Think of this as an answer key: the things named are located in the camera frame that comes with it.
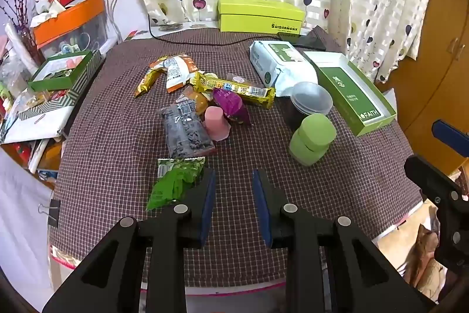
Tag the clear pastry packet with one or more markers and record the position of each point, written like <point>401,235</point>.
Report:
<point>239,79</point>

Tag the brown checkered tablecloth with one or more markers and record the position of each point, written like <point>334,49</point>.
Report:
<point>110,122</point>

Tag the wet wipes pack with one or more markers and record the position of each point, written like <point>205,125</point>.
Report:
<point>278,60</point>

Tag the yellow gold snack packet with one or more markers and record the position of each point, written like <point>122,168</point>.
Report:
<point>150,78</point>

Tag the green white box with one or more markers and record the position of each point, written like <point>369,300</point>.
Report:
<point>351,93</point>

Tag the black snack packet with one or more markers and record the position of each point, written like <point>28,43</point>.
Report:
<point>187,129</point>

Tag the green snack packet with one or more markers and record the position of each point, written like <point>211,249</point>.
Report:
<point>172,183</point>

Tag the orange lid storage box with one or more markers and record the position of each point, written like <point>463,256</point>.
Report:
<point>69,27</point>

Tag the orange white snack packet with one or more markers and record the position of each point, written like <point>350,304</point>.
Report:
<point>177,73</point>

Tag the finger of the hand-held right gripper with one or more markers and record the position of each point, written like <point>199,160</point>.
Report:
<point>449,134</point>
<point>428,175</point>

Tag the black phone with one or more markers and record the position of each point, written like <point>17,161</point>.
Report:
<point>311,40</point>

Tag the purple dried branches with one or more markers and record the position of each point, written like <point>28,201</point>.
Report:
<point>16,12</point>

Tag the orange bun packet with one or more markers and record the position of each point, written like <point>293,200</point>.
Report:
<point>199,102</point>

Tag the purple snack packet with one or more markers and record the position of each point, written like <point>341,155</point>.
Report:
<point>229,104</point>

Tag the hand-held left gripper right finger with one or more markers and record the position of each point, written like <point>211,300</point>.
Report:
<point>262,203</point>

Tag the stack of black bowls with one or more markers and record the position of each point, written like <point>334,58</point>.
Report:
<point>311,98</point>

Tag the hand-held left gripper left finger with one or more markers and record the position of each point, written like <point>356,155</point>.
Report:
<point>207,203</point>

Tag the pile of coins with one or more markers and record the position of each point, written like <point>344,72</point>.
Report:
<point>170,26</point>

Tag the long gold snack bar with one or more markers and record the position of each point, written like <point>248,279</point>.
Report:
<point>234,89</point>

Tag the pink jelly cup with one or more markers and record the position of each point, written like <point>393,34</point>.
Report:
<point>217,122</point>

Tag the green striped box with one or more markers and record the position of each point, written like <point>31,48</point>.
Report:
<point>58,76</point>

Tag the black binder clip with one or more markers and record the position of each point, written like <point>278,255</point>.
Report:
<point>53,212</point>

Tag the lime green box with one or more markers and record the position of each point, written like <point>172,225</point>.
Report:
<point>256,14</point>

